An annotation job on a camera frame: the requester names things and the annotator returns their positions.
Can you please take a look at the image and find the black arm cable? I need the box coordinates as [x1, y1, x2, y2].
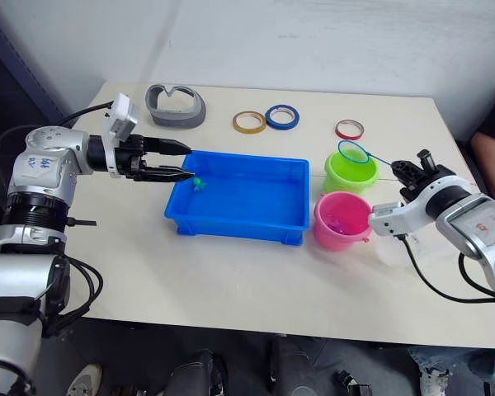
[58, 101, 113, 128]
[398, 233, 495, 303]

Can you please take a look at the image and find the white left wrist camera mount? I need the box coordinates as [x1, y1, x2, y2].
[101, 92, 139, 179]

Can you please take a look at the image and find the pink plastic bucket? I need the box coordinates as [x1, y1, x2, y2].
[313, 191, 374, 253]

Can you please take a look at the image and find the blue tape roll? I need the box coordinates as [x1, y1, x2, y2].
[265, 103, 301, 130]

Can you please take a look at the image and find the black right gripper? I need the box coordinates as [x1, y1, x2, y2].
[390, 149, 455, 204]

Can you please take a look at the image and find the red tape roll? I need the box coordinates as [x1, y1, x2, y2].
[334, 119, 364, 141]

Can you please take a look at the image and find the grey headset face pad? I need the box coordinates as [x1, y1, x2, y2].
[144, 83, 208, 130]

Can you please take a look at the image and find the blue plastic tub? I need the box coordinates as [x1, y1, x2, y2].
[163, 149, 312, 247]

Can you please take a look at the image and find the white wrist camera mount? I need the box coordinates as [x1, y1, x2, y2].
[101, 92, 139, 179]
[368, 176, 457, 239]

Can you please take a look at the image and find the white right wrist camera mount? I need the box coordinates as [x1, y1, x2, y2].
[368, 176, 457, 239]

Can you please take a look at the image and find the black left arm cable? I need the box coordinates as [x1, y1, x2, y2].
[58, 101, 113, 128]

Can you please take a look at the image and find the white shoe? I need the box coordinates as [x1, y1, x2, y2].
[65, 362, 104, 396]

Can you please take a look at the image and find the bystander leg in jeans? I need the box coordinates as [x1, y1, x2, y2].
[408, 345, 495, 396]

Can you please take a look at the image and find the dark blue metal frame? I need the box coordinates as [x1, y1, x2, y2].
[0, 0, 67, 125]

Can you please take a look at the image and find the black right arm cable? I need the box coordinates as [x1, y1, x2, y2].
[398, 233, 495, 303]

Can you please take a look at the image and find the small dark shape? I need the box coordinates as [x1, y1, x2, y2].
[333, 370, 373, 396]

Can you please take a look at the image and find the yellow tape roll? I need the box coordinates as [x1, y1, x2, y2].
[232, 110, 268, 135]

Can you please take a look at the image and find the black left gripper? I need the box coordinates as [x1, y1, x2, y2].
[115, 134, 197, 184]

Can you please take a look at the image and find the small blue-rimmed fishing net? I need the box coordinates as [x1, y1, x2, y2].
[337, 139, 398, 167]

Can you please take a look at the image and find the green plastic bucket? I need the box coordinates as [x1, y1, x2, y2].
[323, 148, 381, 197]

